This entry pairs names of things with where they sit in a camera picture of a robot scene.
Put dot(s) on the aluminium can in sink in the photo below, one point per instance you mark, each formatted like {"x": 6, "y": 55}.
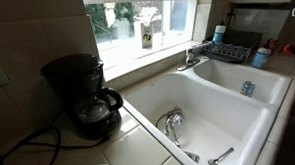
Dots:
{"x": 248, "y": 88}

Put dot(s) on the blue bottle in rack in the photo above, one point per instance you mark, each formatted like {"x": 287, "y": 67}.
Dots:
{"x": 219, "y": 33}

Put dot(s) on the red object on counter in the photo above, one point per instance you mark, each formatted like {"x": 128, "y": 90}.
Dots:
{"x": 274, "y": 46}

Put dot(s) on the chrome sink faucet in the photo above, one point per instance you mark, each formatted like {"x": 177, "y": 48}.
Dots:
{"x": 190, "y": 59}

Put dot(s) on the grey wire dish rack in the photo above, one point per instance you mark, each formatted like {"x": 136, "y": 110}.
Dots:
{"x": 236, "y": 47}

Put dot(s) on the wire whisk in sink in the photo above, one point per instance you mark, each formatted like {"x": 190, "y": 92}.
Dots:
{"x": 172, "y": 124}

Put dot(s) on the metal spoon in sink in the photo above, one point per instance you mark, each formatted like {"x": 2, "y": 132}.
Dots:
{"x": 216, "y": 161}

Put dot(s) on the black drip coffee maker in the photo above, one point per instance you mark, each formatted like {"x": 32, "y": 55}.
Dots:
{"x": 77, "y": 81}

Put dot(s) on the white double basin sink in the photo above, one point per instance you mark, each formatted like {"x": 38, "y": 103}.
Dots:
{"x": 217, "y": 116}

